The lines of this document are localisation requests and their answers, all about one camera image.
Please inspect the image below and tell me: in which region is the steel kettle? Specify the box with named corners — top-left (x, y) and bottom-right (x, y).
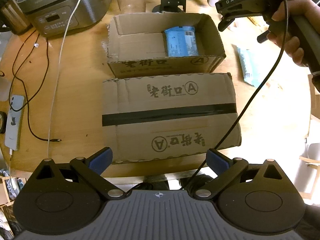
top-left (0, 0), bottom-right (32, 34)

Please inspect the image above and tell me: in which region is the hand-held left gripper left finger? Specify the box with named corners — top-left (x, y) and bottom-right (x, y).
top-left (36, 147), bottom-right (127, 199)

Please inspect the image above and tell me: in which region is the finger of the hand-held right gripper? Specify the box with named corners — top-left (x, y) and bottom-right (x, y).
top-left (218, 15), bottom-right (237, 32)

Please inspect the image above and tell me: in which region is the blue packet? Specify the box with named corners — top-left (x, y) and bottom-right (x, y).
top-left (232, 44), bottom-right (263, 87)
top-left (164, 26), bottom-right (199, 57)

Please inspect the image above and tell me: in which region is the cardboard box black tape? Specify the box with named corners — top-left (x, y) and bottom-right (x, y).
top-left (101, 72), bottom-right (242, 165)

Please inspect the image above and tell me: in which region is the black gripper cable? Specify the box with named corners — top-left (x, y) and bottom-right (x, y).
top-left (189, 0), bottom-right (287, 192)

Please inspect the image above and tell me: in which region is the person's right hand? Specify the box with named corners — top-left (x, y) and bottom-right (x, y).
top-left (267, 0), bottom-right (320, 67)

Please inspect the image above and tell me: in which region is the thin black cable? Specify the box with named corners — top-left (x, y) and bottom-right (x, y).
top-left (11, 27), bottom-right (62, 143)

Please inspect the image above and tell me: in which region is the white cable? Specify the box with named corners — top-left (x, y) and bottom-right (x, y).
top-left (47, 0), bottom-right (92, 155)

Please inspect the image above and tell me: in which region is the wooden shelf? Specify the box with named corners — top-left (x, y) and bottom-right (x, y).
top-left (0, 170), bottom-right (28, 240)

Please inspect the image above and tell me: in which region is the silver rice cooker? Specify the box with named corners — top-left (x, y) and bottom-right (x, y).
top-left (16, 0), bottom-right (114, 37)

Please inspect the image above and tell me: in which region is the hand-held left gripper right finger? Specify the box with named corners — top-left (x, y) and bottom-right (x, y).
top-left (194, 148), bottom-right (284, 199)

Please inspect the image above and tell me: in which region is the black tape roll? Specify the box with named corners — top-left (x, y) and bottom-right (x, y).
top-left (0, 111), bottom-right (8, 134)

